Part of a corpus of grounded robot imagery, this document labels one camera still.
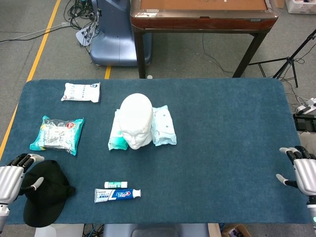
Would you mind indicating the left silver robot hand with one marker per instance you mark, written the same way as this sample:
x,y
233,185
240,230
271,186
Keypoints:
x,y
10,180

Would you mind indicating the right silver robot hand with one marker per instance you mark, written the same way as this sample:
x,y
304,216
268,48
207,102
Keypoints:
x,y
306,172

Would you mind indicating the black baseball cap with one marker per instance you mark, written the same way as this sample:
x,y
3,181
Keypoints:
x,y
49,192

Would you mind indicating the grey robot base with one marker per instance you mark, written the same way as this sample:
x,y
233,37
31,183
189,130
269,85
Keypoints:
x,y
153,230

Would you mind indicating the white foam mannequin head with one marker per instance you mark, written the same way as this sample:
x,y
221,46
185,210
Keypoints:
x,y
135,116

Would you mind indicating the black case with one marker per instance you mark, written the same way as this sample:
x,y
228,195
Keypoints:
x,y
304,123

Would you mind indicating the teal clear cotton pad pack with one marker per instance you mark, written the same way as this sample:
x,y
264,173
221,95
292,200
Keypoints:
x,y
56,135

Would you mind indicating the white power strip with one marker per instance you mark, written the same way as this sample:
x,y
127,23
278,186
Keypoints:
x,y
307,107

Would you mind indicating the blue carpet table cover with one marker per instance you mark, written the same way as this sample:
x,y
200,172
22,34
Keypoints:
x,y
222,148

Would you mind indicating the small green white tube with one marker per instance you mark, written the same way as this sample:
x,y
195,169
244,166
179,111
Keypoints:
x,y
116,184

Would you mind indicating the blue white toothpaste tube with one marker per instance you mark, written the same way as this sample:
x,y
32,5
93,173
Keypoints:
x,y
118,195

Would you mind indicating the black tripod stand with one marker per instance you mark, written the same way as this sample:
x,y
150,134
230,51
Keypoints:
x,y
288,61

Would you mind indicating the white tissue pack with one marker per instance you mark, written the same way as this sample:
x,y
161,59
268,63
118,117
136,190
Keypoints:
x,y
81,92

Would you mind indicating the light blue wipes pack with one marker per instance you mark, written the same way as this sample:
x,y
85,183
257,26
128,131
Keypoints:
x,y
164,126

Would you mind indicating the white socket board with plugs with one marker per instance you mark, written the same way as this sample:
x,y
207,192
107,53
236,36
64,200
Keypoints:
x,y
84,37

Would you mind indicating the white plastic crate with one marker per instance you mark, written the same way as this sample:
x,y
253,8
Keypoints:
x,y
298,6

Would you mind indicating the blue grey machine base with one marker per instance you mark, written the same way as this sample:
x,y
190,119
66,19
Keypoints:
x,y
113,37

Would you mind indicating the brown mahjong table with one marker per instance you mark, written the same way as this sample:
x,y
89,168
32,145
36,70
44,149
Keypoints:
x,y
197,23

